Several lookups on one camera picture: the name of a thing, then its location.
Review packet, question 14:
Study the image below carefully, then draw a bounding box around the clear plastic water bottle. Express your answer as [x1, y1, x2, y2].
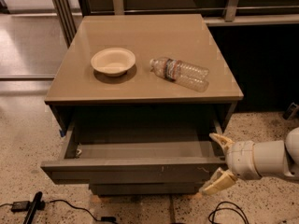
[149, 57, 209, 92]

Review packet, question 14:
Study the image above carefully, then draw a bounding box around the black power adapter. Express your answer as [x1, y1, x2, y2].
[11, 201, 30, 213]

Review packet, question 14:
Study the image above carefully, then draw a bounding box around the black coiled cable right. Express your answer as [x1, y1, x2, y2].
[207, 201, 250, 224]

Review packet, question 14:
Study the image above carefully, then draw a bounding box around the grey top drawer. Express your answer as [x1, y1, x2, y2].
[41, 118, 224, 187]

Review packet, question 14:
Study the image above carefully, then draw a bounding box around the grey three-drawer cabinet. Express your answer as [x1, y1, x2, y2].
[44, 13, 245, 197]

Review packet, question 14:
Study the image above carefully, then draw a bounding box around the grey drawer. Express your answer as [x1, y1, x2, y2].
[41, 118, 224, 187]
[89, 183, 201, 196]

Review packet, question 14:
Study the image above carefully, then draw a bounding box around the beige paper bowl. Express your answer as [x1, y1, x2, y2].
[91, 48, 135, 77]

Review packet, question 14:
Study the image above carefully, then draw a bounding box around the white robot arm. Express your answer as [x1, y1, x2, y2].
[199, 128, 299, 195]

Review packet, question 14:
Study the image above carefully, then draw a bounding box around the metal shelf rack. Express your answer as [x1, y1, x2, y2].
[52, 0, 299, 43]

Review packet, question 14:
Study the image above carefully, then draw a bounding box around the dark object at right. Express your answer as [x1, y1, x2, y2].
[282, 103, 299, 120]

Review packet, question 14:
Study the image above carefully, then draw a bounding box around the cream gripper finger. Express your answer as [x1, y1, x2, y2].
[199, 167, 237, 195]
[209, 133, 235, 154]

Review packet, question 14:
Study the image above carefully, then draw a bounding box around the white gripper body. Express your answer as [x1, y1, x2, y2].
[226, 141, 261, 180]

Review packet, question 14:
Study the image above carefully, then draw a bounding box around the black floor cable left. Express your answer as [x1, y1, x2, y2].
[45, 198, 118, 224]

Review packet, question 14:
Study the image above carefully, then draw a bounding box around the grey bottom drawer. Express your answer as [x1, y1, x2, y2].
[89, 183, 201, 196]

